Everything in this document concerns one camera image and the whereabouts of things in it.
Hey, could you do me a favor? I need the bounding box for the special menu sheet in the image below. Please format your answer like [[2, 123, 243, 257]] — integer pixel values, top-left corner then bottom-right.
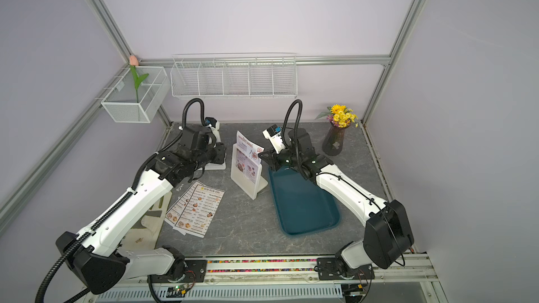
[[235, 131, 264, 184]]

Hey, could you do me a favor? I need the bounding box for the white menu holder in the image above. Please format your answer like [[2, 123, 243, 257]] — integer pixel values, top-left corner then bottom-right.
[[206, 122, 226, 171], [231, 144, 268, 200]]

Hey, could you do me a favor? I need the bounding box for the dim sum menu sheet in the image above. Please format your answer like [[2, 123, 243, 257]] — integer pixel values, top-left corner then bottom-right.
[[165, 185, 196, 227]]

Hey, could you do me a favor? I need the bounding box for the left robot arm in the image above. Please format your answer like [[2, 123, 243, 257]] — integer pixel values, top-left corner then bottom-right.
[[35, 117, 226, 302]]

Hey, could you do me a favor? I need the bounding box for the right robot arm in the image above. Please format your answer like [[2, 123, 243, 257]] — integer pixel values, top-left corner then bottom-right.
[[258, 124, 415, 276]]

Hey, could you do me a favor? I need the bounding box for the dark glass vase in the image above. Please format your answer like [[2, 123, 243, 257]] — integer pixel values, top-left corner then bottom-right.
[[322, 123, 346, 157]]

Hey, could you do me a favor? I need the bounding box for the teal plastic tray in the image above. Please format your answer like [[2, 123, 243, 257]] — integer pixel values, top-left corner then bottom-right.
[[269, 168, 341, 237]]

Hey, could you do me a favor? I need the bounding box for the yellow flower bouquet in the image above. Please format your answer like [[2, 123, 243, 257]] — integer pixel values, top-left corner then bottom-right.
[[316, 105, 359, 129]]

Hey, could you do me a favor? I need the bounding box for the pink artificial tulip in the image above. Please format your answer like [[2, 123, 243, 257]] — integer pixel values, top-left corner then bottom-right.
[[129, 55, 149, 102]]

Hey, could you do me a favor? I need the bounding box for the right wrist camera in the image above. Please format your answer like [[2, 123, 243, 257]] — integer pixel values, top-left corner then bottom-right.
[[262, 124, 286, 154]]

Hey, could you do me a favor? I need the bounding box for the white mesh wall basket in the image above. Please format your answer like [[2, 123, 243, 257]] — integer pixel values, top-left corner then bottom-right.
[[101, 65, 171, 123]]

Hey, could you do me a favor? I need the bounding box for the white wire wall shelf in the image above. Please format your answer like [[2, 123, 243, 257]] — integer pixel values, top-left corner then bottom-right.
[[171, 53, 298, 99]]

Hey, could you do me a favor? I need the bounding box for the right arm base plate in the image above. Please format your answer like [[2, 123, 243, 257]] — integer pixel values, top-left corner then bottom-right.
[[314, 257, 375, 281]]

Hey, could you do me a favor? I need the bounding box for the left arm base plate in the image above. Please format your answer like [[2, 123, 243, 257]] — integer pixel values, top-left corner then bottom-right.
[[150, 259, 208, 283]]

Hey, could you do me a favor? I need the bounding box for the white vented cable duct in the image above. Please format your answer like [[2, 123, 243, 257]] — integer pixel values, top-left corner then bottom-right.
[[95, 283, 344, 302]]

